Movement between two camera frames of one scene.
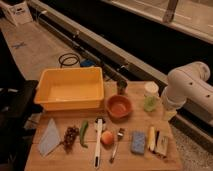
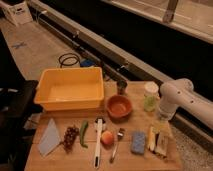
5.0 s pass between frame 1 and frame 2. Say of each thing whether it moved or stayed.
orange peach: stayed
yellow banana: stayed
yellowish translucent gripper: moved
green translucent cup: stayed
